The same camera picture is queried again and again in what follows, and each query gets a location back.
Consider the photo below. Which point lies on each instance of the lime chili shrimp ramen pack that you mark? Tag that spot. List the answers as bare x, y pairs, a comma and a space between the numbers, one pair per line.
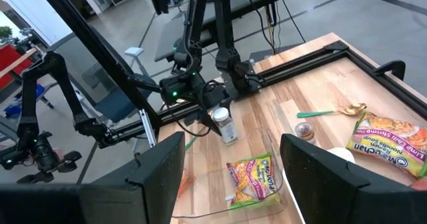
387, 144
253, 180

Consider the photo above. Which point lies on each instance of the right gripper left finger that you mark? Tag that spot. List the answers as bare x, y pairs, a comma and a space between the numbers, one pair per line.
150, 184

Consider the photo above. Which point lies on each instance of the white cutting board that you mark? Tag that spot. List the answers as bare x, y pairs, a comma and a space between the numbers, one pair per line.
342, 154

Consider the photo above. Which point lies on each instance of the white-lid spice bottle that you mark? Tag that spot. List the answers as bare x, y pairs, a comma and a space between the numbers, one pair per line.
227, 127

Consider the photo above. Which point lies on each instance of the silver aluminium profile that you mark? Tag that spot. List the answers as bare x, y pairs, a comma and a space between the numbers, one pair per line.
148, 127

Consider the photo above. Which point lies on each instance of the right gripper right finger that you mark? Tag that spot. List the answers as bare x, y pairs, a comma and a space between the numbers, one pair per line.
327, 190

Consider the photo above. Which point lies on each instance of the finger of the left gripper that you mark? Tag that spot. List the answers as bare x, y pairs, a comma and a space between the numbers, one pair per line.
213, 125

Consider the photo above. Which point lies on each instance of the small reddish food item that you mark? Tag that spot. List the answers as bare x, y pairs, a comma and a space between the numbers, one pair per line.
421, 184

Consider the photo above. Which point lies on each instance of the small glass spice jar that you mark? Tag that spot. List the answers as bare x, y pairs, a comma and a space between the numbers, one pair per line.
305, 134

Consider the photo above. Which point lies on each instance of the blue office chair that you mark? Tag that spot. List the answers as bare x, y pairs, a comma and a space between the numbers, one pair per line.
120, 105

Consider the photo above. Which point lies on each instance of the red storage bin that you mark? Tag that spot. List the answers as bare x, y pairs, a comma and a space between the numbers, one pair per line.
10, 55

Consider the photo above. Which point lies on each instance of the green potted plant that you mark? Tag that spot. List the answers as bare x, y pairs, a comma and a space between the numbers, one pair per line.
5, 31

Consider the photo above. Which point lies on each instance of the small white stand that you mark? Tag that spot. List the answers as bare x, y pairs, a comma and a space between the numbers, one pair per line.
134, 51

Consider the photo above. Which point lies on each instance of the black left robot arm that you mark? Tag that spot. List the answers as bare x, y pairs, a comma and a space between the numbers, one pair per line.
227, 34

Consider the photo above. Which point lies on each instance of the clear plastic storage bin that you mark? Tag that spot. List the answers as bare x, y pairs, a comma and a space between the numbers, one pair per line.
267, 144

